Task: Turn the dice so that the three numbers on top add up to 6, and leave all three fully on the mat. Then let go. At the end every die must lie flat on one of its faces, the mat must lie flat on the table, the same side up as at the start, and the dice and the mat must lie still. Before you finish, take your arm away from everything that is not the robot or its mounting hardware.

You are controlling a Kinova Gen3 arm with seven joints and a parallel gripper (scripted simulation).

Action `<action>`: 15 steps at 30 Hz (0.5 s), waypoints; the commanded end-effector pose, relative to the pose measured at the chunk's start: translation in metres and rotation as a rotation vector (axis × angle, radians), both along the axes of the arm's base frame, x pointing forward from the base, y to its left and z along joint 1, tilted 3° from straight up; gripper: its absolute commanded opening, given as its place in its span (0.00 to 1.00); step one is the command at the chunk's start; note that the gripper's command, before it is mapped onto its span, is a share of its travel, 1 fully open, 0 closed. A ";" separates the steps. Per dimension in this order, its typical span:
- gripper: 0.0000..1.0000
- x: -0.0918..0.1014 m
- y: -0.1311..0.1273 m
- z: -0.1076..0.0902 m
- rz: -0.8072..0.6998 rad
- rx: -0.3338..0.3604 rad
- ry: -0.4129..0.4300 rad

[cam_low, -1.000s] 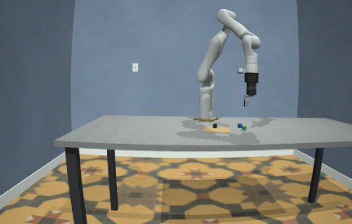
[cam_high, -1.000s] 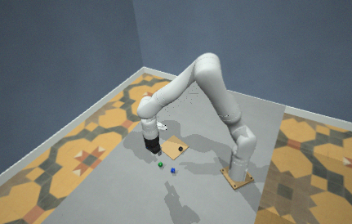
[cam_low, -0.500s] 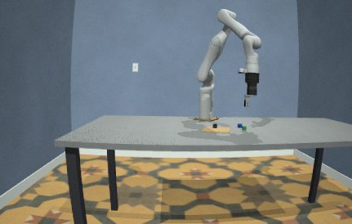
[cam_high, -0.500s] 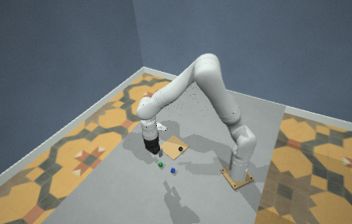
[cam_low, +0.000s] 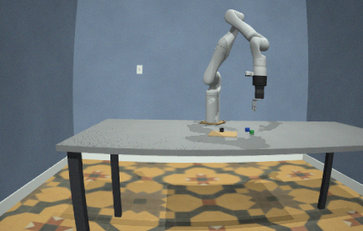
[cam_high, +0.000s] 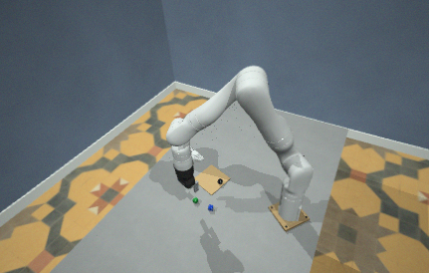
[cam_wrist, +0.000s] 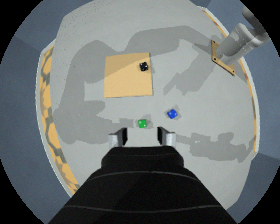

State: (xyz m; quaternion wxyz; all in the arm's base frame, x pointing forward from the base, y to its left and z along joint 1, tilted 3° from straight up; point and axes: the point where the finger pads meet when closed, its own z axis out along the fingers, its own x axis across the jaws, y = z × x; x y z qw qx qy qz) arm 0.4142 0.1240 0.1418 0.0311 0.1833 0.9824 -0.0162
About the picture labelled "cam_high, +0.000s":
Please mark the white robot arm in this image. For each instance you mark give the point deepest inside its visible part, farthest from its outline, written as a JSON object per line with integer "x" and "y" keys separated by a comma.
{"x": 250, "y": 88}

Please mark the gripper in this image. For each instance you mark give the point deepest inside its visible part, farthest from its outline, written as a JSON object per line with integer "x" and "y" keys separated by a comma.
{"x": 184, "y": 170}

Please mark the tan square mat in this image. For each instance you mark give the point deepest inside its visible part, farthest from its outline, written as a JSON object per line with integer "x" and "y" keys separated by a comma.
{"x": 208, "y": 179}

